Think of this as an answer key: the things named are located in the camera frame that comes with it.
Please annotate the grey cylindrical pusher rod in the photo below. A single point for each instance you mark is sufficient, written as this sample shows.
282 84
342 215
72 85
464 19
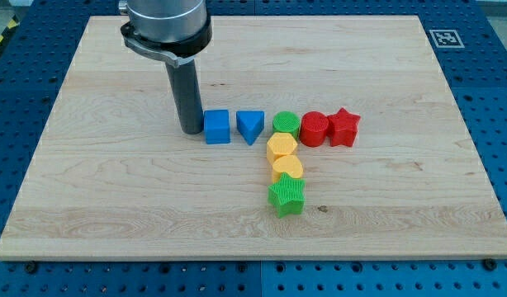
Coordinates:
186 94

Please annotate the green star block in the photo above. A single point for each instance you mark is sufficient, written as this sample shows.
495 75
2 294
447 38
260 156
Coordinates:
287 195

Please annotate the red star block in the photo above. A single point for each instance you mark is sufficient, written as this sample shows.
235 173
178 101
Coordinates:
343 128

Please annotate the blue cube block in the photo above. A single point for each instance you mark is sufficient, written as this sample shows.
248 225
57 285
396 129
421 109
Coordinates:
217 126

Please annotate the blue triangle block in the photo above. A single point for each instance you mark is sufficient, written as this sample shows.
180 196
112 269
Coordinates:
250 124

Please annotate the green cylinder block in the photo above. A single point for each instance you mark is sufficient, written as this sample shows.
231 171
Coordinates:
286 122

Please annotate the yellow hexagon block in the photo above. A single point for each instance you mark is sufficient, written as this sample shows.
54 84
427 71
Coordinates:
279 145

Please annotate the wooden board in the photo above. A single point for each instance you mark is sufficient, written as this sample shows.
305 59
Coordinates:
113 177

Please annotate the yellow heart block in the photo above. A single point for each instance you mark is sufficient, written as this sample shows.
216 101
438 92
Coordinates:
289 164

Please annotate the red cylinder block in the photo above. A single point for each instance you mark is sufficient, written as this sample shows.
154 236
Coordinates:
314 127

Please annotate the white fiducial marker tag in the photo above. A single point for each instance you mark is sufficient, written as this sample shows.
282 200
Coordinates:
446 39

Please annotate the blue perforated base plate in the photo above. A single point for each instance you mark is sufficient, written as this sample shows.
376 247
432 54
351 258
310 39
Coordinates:
36 55

